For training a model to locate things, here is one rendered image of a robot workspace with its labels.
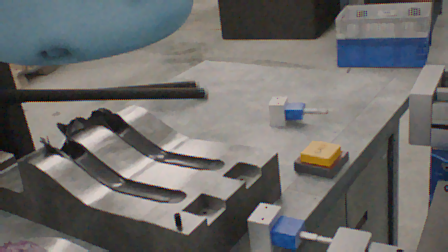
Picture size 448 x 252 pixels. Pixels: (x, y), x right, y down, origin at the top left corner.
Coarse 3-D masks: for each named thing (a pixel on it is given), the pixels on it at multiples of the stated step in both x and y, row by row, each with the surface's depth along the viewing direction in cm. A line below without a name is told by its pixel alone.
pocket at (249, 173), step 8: (232, 168) 89; (240, 168) 91; (248, 168) 90; (256, 168) 89; (224, 176) 87; (232, 176) 89; (240, 176) 91; (248, 176) 91; (256, 176) 88; (248, 184) 86
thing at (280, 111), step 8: (272, 104) 121; (280, 104) 120; (288, 104) 123; (296, 104) 122; (304, 104) 123; (272, 112) 121; (280, 112) 120; (288, 112) 120; (296, 112) 120; (304, 112) 121; (312, 112) 120; (320, 112) 120; (328, 112) 120; (272, 120) 122; (280, 120) 121; (288, 120) 121; (296, 120) 121
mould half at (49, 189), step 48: (96, 144) 96; (192, 144) 100; (0, 192) 101; (48, 192) 91; (96, 192) 88; (192, 192) 83; (240, 192) 83; (96, 240) 88; (144, 240) 80; (192, 240) 74
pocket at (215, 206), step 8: (200, 200) 83; (208, 200) 83; (216, 200) 81; (192, 208) 81; (200, 208) 83; (208, 208) 83; (216, 208) 82; (224, 208) 81; (208, 216) 81; (216, 216) 79; (208, 224) 77
